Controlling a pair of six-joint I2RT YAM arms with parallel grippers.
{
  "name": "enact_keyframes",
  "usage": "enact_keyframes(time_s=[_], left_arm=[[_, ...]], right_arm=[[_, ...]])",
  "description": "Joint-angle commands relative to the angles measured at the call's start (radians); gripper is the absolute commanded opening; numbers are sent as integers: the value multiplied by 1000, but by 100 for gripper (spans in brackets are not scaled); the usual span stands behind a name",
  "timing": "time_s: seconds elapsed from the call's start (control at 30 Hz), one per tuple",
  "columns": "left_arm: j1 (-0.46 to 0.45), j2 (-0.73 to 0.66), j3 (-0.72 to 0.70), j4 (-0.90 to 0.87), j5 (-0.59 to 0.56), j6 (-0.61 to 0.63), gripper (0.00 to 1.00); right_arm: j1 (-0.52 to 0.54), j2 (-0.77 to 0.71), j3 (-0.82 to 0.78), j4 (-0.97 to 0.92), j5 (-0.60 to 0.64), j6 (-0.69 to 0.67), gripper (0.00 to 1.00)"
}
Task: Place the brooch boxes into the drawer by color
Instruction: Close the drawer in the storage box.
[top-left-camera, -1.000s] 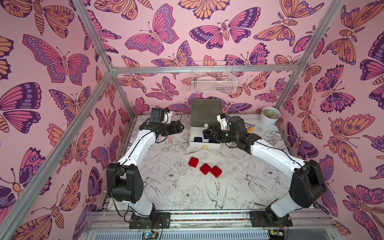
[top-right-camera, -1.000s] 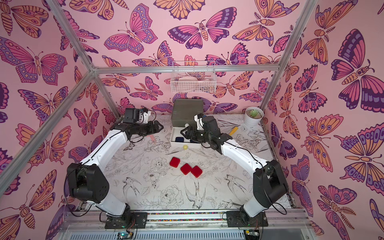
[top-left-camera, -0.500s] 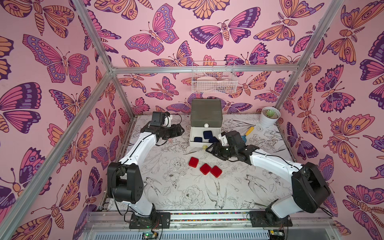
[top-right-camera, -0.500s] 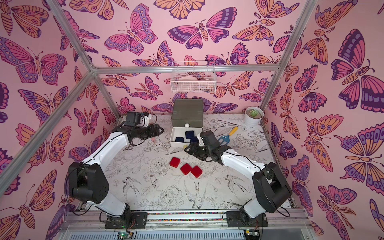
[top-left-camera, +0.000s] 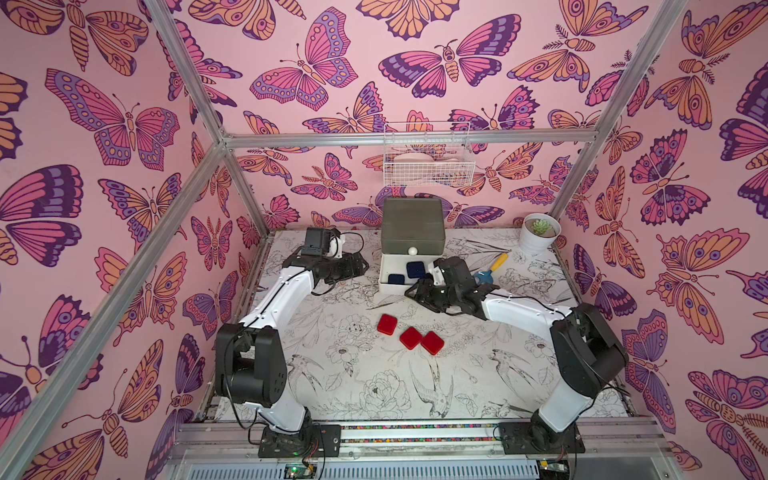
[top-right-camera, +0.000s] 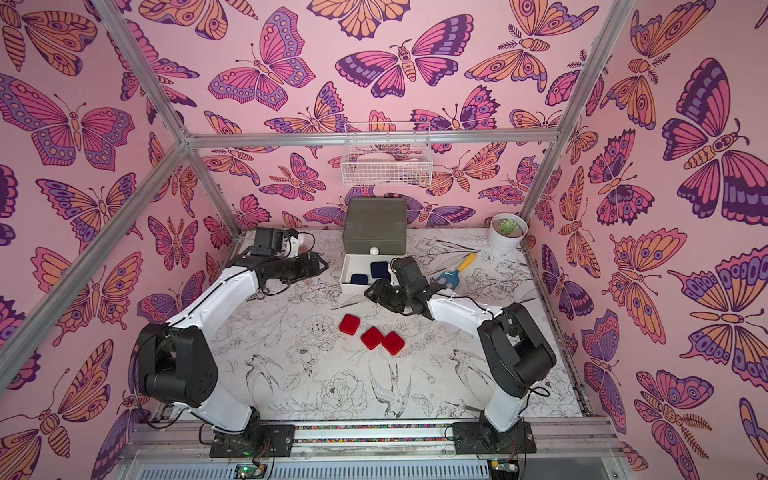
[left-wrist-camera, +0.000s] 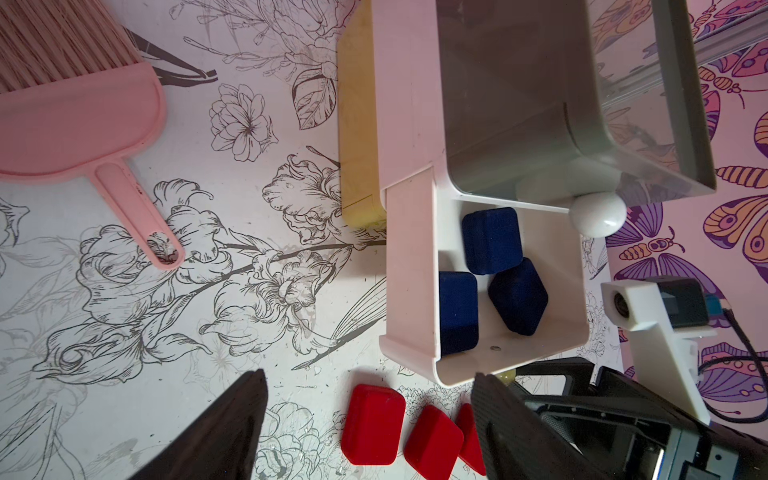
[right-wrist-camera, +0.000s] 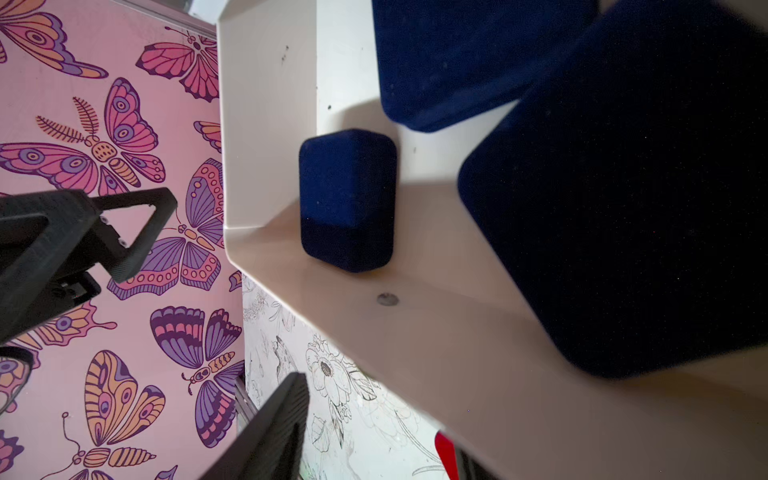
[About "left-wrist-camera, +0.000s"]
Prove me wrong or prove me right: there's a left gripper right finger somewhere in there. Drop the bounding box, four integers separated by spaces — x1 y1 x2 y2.
471 373 600 479

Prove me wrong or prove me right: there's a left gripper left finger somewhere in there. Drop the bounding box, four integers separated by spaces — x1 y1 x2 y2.
132 369 268 479

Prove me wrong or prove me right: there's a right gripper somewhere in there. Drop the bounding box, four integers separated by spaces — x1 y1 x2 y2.
517 357 767 479

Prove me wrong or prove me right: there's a red brooch box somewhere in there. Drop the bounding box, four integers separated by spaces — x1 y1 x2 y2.
455 403 487 476
404 405 464 480
341 384 406 466

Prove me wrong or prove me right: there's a red brooch box top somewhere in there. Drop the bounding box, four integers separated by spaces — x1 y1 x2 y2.
341 384 406 466

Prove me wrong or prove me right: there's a blue brooch box bottom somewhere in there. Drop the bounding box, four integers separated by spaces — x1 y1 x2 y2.
488 257 549 336

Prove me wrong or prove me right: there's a blue brooch box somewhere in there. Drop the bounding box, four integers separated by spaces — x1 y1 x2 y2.
488 257 549 336
439 271 479 356
461 207 524 275

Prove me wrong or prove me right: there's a three-tier drawer cabinet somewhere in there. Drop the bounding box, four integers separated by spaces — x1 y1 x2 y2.
338 1 716 387

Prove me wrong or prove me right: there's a pink dustpan brush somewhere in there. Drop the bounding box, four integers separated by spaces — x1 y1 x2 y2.
1 1 185 270

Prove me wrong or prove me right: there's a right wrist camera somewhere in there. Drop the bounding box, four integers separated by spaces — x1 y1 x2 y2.
601 280 715 425

